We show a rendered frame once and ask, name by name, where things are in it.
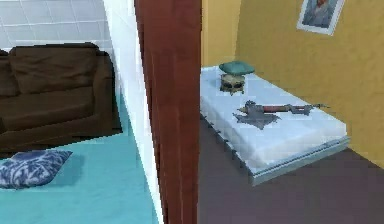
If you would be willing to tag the white framed wall picture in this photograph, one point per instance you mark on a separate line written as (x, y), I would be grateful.
(319, 15)

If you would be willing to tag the blue white patterned cushion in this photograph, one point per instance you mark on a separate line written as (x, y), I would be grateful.
(31, 168)

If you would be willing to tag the white bed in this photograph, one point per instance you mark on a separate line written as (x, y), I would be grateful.
(283, 136)

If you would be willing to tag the reddish brown room door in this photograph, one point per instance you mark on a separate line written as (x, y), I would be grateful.
(173, 110)

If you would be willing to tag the dark brown sofa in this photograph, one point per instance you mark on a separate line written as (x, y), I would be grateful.
(56, 100)

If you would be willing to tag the teal pillow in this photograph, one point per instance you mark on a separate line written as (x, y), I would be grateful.
(236, 67)

